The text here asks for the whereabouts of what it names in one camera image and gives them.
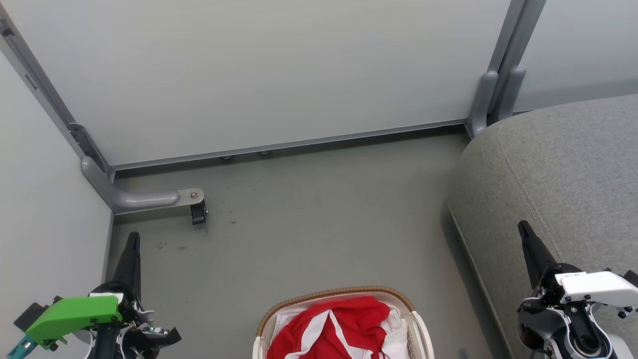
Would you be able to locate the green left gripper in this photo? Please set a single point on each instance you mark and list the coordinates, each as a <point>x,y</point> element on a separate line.
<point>75,314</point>

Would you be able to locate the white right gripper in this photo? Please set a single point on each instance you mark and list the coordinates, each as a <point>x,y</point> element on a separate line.
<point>598,286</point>

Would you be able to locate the red shirt with white print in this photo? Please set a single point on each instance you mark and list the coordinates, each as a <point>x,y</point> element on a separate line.
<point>344,324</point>

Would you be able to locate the grey fabric sofa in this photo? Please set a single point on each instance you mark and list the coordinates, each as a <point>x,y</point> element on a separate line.
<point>558,174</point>

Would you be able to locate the grey partition foot with plate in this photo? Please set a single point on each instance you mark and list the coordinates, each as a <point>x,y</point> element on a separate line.
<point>134,199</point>

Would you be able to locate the black caster wheel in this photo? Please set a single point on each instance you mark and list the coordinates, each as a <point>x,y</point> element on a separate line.
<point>199,214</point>

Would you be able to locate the white laundry basket brown rim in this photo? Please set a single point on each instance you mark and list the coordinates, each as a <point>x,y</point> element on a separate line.
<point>418,329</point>

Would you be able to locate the white basket liner cloth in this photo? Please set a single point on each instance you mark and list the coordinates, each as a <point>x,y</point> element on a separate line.
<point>289,316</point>

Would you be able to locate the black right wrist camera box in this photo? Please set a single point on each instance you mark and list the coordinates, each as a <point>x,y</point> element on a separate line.
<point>631,277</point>

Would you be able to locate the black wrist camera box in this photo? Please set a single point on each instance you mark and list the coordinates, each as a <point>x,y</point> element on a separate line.
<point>631,277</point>
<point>31,315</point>

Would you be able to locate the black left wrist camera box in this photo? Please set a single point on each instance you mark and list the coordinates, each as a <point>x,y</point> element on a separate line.
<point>31,315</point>

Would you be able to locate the grey double partition post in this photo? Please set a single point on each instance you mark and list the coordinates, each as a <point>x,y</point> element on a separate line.
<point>503,75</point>

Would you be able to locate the grey partition post with slots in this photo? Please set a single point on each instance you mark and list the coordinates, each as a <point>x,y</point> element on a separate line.
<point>45,94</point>

